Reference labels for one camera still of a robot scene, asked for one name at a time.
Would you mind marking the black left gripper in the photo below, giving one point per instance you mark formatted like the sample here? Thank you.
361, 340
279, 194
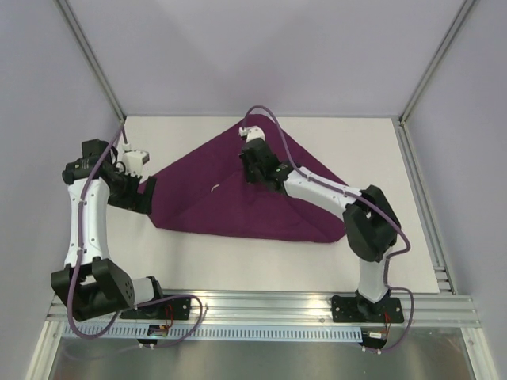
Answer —
135, 201

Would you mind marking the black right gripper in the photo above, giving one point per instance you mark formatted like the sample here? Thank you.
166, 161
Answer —
253, 163

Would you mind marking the purple cloth drape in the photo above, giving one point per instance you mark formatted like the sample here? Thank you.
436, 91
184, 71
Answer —
205, 192

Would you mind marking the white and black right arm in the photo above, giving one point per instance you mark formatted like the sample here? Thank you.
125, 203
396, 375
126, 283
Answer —
371, 227

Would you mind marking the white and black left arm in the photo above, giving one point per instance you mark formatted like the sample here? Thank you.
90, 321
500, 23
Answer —
90, 284

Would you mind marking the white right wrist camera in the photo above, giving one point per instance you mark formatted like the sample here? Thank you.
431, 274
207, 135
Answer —
251, 133

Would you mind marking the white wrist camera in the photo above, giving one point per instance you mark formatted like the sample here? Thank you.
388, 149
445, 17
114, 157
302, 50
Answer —
134, 160
251, 133

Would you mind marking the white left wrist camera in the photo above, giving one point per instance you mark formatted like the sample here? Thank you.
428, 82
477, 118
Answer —
134, 160

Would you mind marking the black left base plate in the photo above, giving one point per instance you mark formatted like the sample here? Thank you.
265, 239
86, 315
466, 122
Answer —
176, 309

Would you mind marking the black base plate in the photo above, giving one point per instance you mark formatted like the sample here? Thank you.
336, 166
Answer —
357, 309
176, 309

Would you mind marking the white slotted cable duct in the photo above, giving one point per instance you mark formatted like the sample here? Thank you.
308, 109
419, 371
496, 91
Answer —
239, 333

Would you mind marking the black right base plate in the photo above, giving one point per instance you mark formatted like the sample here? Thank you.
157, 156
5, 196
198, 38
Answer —
357, 309

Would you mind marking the aluminium frame post left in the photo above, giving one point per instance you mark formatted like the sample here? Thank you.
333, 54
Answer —
70, 17

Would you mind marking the aluminium frame post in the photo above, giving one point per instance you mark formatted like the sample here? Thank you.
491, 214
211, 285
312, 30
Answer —
458, 21
70, 17

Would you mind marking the aluminium mounting rail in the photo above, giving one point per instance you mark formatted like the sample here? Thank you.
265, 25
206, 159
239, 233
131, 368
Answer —
269, 308

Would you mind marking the aluminium frame post right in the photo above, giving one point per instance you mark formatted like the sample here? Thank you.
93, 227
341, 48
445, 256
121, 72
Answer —
458, 21

